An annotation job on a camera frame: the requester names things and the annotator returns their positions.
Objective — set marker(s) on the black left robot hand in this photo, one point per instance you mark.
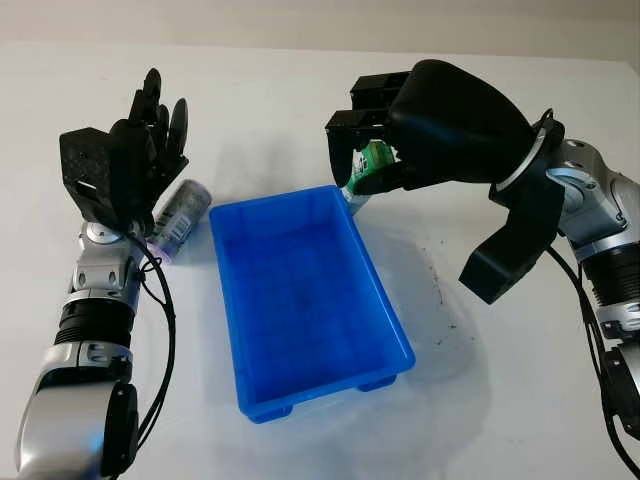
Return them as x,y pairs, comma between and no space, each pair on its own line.
140,160

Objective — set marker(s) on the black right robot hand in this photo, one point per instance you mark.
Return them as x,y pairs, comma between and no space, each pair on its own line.
450,125

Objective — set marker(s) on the purple labelled can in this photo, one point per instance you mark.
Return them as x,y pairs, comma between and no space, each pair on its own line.
182,215

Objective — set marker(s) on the green white carton box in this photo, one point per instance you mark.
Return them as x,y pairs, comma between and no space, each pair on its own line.
370,160

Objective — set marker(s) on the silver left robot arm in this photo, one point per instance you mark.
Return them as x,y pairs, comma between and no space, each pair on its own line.
95,310

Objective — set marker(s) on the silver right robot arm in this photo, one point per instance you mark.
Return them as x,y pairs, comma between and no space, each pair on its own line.
600,210

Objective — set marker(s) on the blue plastic tray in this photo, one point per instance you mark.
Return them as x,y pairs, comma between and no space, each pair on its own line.
305,300

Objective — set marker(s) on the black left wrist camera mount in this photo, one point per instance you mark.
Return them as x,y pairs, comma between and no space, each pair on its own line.
85,165

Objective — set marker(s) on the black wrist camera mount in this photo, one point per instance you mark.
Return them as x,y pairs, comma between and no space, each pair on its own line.
85,165
520,235

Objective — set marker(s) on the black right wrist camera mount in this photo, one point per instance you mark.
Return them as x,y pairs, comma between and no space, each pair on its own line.
520,235

